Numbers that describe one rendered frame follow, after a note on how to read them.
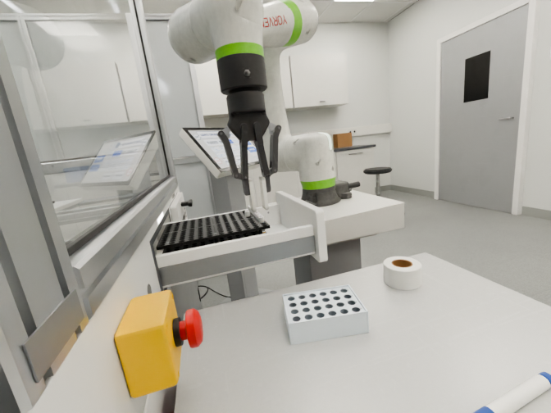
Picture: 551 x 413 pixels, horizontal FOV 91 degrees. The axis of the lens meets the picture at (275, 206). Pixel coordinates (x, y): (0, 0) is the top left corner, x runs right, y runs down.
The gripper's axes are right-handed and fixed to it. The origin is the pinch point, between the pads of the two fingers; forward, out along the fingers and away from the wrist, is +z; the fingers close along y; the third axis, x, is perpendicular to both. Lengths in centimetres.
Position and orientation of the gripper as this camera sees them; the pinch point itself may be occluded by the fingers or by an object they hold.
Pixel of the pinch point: (257, 193)
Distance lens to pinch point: 57.7
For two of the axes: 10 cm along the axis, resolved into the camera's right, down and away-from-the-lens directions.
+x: 2.7, 1.9, -9.4
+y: -9.6, 1.7, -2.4
